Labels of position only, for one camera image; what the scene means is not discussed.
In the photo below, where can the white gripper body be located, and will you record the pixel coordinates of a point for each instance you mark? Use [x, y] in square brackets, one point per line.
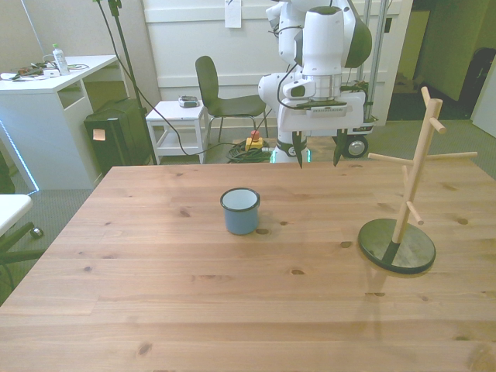
[321, 124]

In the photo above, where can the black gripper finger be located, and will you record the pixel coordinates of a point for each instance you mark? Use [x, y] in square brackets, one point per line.
[341, 147]
[299, 147]

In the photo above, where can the blue enamel mug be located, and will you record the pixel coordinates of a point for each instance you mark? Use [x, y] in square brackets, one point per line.
[240, 221]

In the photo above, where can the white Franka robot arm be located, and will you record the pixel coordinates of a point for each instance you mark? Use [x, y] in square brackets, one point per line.
[321, 38]

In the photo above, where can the wooden mug tree black base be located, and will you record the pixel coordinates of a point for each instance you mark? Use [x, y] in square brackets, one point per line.
[416, 162]

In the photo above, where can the wheeled robot cart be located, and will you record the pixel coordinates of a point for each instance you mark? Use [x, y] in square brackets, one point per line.
[356, 147]

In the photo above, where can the yellow emergency stop button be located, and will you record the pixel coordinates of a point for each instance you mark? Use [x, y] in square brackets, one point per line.
[254, 142]

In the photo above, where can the black plastic chair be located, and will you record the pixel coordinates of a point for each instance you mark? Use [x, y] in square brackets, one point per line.
[207, 81]

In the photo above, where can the small grey electronic device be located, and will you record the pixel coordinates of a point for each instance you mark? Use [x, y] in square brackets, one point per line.
[188, 102]

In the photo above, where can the small white side table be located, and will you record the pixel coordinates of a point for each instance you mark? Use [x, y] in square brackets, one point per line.
[176, 110]

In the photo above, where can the white paper sheet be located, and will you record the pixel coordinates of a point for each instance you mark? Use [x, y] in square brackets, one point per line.
[233, 13]

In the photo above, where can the black computer case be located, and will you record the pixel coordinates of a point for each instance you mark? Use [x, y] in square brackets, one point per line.
[120, 135]

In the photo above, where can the black tripod stand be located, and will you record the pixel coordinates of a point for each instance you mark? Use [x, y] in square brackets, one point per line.
[125, 50]

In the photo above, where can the orange sticky note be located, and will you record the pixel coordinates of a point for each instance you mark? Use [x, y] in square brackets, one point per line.
[98, 135]

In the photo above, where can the clear plastic bottle green cap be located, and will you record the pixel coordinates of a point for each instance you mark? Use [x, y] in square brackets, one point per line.
[61, 62]

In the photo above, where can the white desk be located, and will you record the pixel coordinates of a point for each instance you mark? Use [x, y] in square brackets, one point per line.
[42, 116]

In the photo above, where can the white power adapter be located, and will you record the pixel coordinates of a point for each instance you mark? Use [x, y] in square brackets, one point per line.
[50, 72]

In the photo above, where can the white rounded table top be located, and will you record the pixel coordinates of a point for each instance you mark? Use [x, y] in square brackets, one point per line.
[11, 209]

